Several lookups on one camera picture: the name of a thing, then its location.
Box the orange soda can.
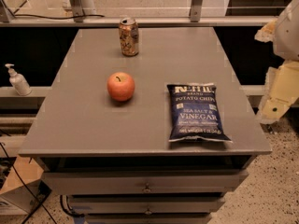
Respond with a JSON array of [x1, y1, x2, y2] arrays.
[[119, 17, 139, 56]]

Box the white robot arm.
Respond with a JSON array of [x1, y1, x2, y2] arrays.
[[254, 0, 299, 124]]

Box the grey drawer cabinet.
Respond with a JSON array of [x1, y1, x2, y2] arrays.
[[21, 27, 271, 224]]

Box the red apple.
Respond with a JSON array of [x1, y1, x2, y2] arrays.
[[107, 72, 135, 102]]

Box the blue potato chips bag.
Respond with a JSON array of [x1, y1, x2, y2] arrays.
[[167, 83, 231, 142]]

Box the top drawer with knob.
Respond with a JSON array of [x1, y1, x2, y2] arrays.
[[42, 170, 249, 195]]

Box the drawer with knob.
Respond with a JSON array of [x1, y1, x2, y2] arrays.
[[42, 170, 249, 195], [69, 195, 224, 215]]

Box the middle drawer with knob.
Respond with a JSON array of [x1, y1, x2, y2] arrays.
[[69, 195, 224, 215]]

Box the white pump soap bottle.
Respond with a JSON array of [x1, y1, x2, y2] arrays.
[[5, 63, 32, 96]]

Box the cardboard box on floor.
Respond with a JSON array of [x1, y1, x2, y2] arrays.
[[0, 156, 44, 216]]

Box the right metal frame post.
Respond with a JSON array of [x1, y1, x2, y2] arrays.
[[189, 0, 203, 22]]

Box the metal frame post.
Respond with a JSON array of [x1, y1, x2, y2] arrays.
[[189, 0, 203, 22], [69, 0, 84, 22]]

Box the left metal frame post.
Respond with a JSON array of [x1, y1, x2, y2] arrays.
[[69, 0, 84, 22]]

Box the black floor cable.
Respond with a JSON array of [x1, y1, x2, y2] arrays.
[[0, 142, 59, 224]]

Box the black cable on shelf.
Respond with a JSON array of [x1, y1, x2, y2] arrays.
[[12, 13, 106, 21]]

